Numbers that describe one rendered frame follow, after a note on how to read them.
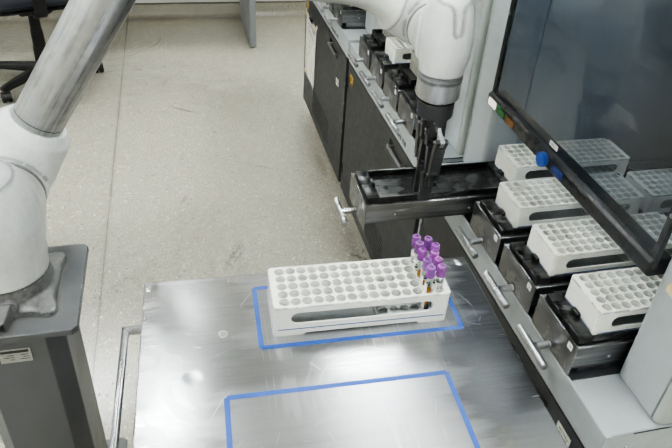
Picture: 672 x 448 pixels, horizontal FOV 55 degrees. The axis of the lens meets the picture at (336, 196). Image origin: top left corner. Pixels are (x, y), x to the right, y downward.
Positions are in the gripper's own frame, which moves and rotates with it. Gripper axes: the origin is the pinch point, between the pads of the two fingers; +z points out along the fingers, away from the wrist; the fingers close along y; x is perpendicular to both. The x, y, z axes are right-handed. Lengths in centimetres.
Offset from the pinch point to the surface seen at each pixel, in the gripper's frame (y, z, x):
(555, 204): -15.6, -2.2, -23.2
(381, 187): 4.8, 3.9, 7.9
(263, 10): 355, 79, -13
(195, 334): -35, 2, 51
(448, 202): -2.2, 4.7, -5.8
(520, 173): -0.6, -0.4, -23.1
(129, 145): 173, 83, 77
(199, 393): -47, 3, 51
